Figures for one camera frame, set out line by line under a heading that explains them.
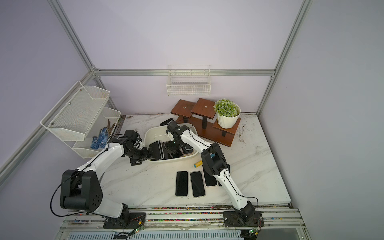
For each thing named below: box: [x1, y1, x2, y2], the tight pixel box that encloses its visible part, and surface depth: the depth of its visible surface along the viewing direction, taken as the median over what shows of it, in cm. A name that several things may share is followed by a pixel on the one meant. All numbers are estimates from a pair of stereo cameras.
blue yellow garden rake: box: [193, 160, 203, 168], surface depth 95 cm
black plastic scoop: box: [160, 117, 175, 126], surface depth 117 cm
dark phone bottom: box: [181, 143, 194, 154], surface depth 100 cm
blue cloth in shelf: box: [90, 127, 109, 150], surface depth 89 cm
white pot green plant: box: [213, 98, 241, 129], surface depth 84 cm
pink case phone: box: [190, 171, 206, 197], surface depth 87 cm
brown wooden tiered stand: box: [170, 98, 242, 147], surface depth 103 cm
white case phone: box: [149, 140, 165, 161], surface depth 100 cm
